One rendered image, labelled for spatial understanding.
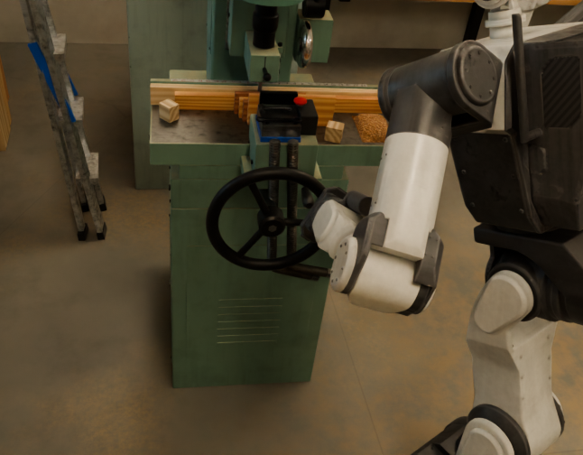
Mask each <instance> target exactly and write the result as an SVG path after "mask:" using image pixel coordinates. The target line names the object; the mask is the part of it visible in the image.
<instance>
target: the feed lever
mask: <svg viewBox="0 0 583 455"><path fill-rule="evenodd" d="M325 11H326V0H304V1H302V15H303V16H304V17H305V18H322V17H324V14H325Z"/></svg>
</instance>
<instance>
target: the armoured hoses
mask: <svg viewBox="0 0 583 455"><path fill-rule="evenodd" d="M287 142H288V143H287V145H288V146H287V147H288V149H287V150H288V152H287V153H288V154H287V155H288V156H287V158H288V159H287V161H288V162H287V163H288V164H287V165H288V166H287V167H289V168H293V169H297V170H298V158H299V157H298V150H299V149H298V148H299V146H298V145H299V144H298V142H299V141H298V140H296V139H290V140H288V141H287ZM280 150H281V141H280V140H279V139H276V138H275V139H271V140H270V141H269V167H273V166H279V167H280ZM268 182H269V184H268V185H269V186H268V188H269V189H268V197H269V199H270V200H273V201H274V202H275V204H276V207H278V202H279V201H278V198H279V196H278V195H279V180H269V181H268ZM297 188H298V183H296V182H293V181H287V218H297V211H298V210H297V207H298V206H297V204H298V203H297V202H298V201H297V198H298V196H297V195H298V193H297V192H298V189H297ZM296 246H297V226H287V249H286V250H287V255H290V254H292V253H294V252H296V251H297V249H296V248H297V247H296ZM276 257H277V237H267V259H271V258H276ZM272 272H275V273H277V274H285V275H289V276H293V277H297V278H298V277H299V278H302V279H307V280H311V281H316V282H317V281H318V280H319V277H320V276H322V277H328V278H330V274H331V269H330V268H325V267H318V266H315V265H314V266H313V265H304V264H296V265H293V266H290V267H287V268H283V269H279V270H272Z"/></svg>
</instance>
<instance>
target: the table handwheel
mask: <svg viewBox="0 0 583 455"><path fill-rule="evenodd" d="M269 180H285V181H293V182H296V183H299V184H300V185H302V186H304V187H308V188H309V190H310V191H312V192H313V193H314V194H315V195H316V197H317V198H318V197H319V196H320V194H321V193H322V192H323V190H324V189H325V186H324V185H323V184H322V183H321V182H320V181H318V180H317V179H316V178H314V177H313V176H311V175H309V174H308V173H306V172H303V171H300V170H297V169H293V168H289V167H279V166H273V167H263V168H259V169H254V170H251V171H249V172H245V173H243V174H240V175H238V176H237V177H235V178H234V179H233V180H231V181H229V182H228V183H227V184H225V185H224V186H223V187H222V188H221V189H220V190H219V191H218V192H217V194H216V195H215V197H214V198H213V200H212V201H211V203H210V205H209V207H208V212H207V216H206V230H207V234H208V239H209V241H210V243H211V245H212V246H213V247H214V248H215V250H216V251H217V252H218V253H219V254H220V255H221V256H222V257H224V258H225V259H226V260H227V261H229V262H230V263H232V264H234V265H238V266H240V267H243V268H246V269H251V270H257V271H272V270H279V269H283V268H287V267H290V266H293V265H296V264H299V263H301V262H303V261H304V260H306V259H308V258H309V257H311V256H312V255H314V254H315V253H316V252H317V251H319V250H320V248H319V247H318V243H312V242H309V243H308V244H307V245H306V246H305V247H303V248H302V249H300V250H298V251H296V252H294V253H292V254H290V255H286V256H282V257H278V258H271V259H259V258H252V257H249V256H245V254H246V252H247V251H248V250H249V249H250V248H251V247H252V246H253V245H254V244H255V243H256V242H257V241H258V240H259V239H260V238H261V237H262V236H266V237H277V236H279V235H280V234H281V233H282V232H283V231H284V230H285V227H286V226H297V227H299V226H300V223H301V222H302V221H303V219H297V218H285V217H284V216H283V212H282V210H281V209H280V208H278V207H276V204H275V202H274V201H273V200H270V199H269V197H268V189H258V188H257V186H256V184H255V183H256V182H259V181H269ZM246 186H248V187H249V189H250V191H251V192H252V193H253V195H254V198H255V200H256V202H257V204H258V206H259V208H260V210H259V212H258V213H257V222H258V227H259V229H258V230H257V231H256V232H255V233H254V235H253V236H252V237H251V238H250V239H249V240H248V241H247V242H246V243H245V244H244V245H243V246H242V247H241V248H240V249H239V251H238V252H236V251H235V250H233V249H232V248H231V247H229V246H228V245H227V244H226V242H225V241H224V240H223V238H222V236H221V235H220V232H219V228H218V220H219V215H220V212H221V210H222V208H223V207H224V205H225V204H226V203H227V201H228V200H229V199H230V198H231V197H232V196H233V195H234V194H235V193H237V192H238V191H239V190H241V189H243V188H244V187H246Z"/></svg>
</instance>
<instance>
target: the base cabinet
mask: <svg viewBox="0 0 583 455"><path fill-rule="evenodd" d="M259 210H260V208H227V209H222V210H221V212H220V215H219V220H218V228H219V232H220V235H221V236H222V238H223V240H224V241H225V242H226V244H227V245H228V246H229V247H231V248H232V249H233V250H235V251H236V252H238V251H239V249H240V248H241V247H242V246H243V245H244V244H245V243H246V242H247V241H248V240H249V239H250V238H251V237H252V236H253V235H254V233H255V232H256V231H257V230H258V229H259V227H258V222H257V213H258V212H259ZM207 212H208V209H172V208H171V191H170V214H169V217H170V241H171V253H170V256H171V279H170V280H169V286H170V287H171V362H172V387H173V388H183V387H201V386H219V385H252V384H271V383H288V382H305V381H310V379H311V373H312V369H313V364H314V359H315V355H316V350H317V345H318V340H319V332H320V327H321V322H322V317H323V312H324V308H325V303H326V299H327V293H328V288H329V280H330V278H328V277H322V276H320V277H319V280H318V281H317V282H316V281H311V280H307V279H302V278H299V277H298V278H297V277H293V276H289V275H285V274H277V273H275V272H272V271H257V270H251V269H246V268H243V267H240V266H238V265H234V264H232V263H230V262H229V261H227V260H226V259H225V258H224V257H222V256H221V255H220V254H219V253H218V252H217V251H216V250H215V248H214V247H213V246H212V245H211V243H210V241H209V239H208V234H207V230H206V216H207ZM286 249H287V226H286V227H285V230H284V231H283V232H282V233H281V234H280V235H279V236H277V257H276V258H278V257H282V256H286V255H287V250H286ZM245 256H249V257H252V258H259V259H267V237H266V236H262V237H261V238H260V239H259V240H258V241H257V242H256V243H255V244H254V245H253V246H252V247H251V248H250V249H249V250H248V251H247V252H246V254H245ZM333 261H334V259H332V258H331V257H330V256H329V253H327V252H326V251H324V250H322V249H320V250H319V251H317V252H316V253H315V254H314V255H312V256H311V257H309V258H308V259H306V260H304V261H303V262H301V263H300V264H304V265H313V266H314V265H315V266H318V267H325V268H330V269H331V268H332V265H333Z"/></svg>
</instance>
